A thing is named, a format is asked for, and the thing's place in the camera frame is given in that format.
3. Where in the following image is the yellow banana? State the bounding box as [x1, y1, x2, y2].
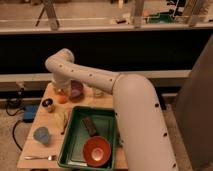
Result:
[54, 112, 68, 135]

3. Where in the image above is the silver fork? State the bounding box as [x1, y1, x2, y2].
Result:
[24, 155, 57, 161]

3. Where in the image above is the light blue cup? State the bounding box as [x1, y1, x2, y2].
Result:
[33, 127, 50, 144]

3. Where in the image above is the black cable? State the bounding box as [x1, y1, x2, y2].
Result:
[4, 96, 26, 152]

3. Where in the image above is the orange bowl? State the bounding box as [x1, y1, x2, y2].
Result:
[83, 136, 111, 167]

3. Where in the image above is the metal cup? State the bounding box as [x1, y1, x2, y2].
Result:
[42, 98, 55, 113]

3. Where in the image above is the orange apple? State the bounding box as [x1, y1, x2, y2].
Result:
[56, 95, 67, 104]

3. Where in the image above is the clear plastic cup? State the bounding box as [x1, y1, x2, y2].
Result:
[92, 88, 104, 98]

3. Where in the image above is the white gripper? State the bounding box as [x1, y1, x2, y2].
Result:
[52, 79, 71, 96]

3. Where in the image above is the purple bowl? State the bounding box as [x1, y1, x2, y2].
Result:
[70, 80, 84, 99]

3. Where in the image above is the green plastic tray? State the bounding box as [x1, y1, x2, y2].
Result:
[57, 106, 117, 171]

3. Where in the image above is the blue power box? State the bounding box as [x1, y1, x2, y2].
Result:
[23, 105, 38, 123]

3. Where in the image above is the brown chocolate bar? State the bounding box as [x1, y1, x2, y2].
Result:
[83, 117, 98, 137]

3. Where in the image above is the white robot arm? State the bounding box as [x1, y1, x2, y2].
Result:
[45, 48, 179, 171]

